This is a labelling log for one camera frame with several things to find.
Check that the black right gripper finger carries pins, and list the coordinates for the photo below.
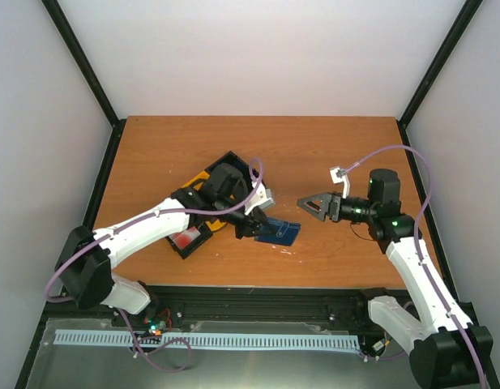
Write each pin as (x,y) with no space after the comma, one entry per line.
(317,208)
(325,196)

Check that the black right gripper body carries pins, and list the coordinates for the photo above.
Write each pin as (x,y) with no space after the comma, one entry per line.
(335,215)

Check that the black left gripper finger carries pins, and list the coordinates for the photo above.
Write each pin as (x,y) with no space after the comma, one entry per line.
(261,236)
(262,225)

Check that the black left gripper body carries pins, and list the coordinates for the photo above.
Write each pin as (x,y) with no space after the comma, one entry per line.
(241,229)

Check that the blue card holder wallet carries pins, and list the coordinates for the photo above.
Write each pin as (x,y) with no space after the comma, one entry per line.
(278,232)

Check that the black bin with blue cards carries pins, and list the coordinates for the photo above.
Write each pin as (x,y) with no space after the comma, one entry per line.
(237,166)

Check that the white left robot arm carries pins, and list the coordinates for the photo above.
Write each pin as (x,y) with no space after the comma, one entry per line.
(85,266)

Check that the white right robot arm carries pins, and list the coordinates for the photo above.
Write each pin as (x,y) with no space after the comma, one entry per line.
(444,346)

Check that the black bin with red cards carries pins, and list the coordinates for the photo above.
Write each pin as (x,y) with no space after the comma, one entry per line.
(206,234)

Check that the red card stack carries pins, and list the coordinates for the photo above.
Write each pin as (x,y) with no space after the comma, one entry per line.
(185,238)

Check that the yellow bin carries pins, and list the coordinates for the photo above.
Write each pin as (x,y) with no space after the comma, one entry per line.
(213,224)

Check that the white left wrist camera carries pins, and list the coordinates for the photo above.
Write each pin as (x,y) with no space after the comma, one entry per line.
(262,198)

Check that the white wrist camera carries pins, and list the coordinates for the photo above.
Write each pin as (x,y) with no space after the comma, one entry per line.
(339,176)
(262,198)

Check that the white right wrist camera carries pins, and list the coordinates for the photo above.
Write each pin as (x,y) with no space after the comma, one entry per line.
(339,176)

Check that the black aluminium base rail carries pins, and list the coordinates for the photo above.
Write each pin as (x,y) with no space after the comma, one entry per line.
(357,311)

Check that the light blue cable duct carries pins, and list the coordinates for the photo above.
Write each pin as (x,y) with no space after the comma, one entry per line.
(214,341)

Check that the metal base plate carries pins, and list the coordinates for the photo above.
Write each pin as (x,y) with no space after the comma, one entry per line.
(180,366)

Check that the black frame post right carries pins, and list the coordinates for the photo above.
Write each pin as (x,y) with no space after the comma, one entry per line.
(446,48)

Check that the black frame post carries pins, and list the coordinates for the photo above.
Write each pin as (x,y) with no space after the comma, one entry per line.
(446,48)
(71,41)

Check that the black frame post left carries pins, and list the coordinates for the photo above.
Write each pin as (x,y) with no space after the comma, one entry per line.
(71,41)

